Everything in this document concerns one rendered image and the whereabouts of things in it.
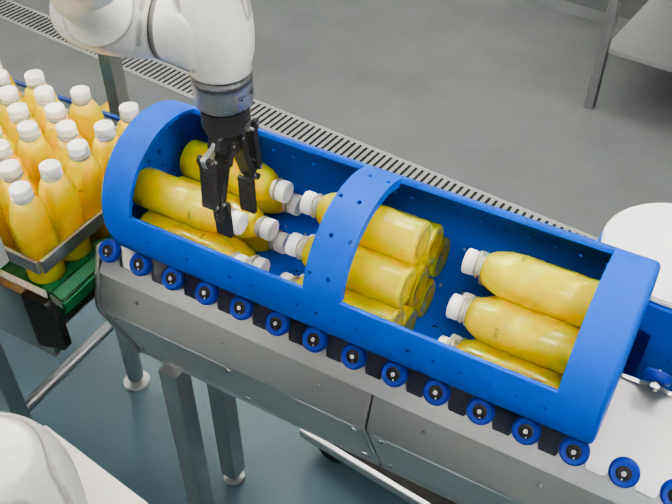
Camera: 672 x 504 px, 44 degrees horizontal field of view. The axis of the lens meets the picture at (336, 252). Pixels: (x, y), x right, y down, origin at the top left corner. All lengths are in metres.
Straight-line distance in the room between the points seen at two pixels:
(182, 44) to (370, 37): 3.14
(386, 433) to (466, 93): 2.62
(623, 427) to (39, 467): 0.90
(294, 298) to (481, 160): 2.24
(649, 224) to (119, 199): 0.94
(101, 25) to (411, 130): 2.54
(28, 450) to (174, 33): 0.57
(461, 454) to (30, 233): 0.85
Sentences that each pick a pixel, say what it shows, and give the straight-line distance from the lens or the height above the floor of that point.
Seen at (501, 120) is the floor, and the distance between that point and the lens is 3.72.
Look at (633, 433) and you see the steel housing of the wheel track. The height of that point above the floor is 0.93.
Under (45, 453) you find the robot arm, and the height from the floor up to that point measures 1.30.
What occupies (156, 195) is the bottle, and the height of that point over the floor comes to 1.13.
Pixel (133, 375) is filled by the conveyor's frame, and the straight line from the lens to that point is 2.59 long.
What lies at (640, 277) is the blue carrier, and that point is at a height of 1.23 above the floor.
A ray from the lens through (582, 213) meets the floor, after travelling 3.28.
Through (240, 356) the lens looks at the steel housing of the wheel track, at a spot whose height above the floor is 0.86.
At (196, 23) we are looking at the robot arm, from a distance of 1.15.
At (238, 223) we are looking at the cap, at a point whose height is 1.12.
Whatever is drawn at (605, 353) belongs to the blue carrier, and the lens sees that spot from 1.15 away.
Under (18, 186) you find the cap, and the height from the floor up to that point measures 1.11.
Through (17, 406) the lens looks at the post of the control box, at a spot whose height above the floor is 0.58.
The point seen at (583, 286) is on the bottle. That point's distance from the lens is 1.22.
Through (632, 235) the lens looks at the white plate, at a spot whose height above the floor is 1.04.
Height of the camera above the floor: 2.02
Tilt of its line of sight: 43 degrees down
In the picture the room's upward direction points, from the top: straight up
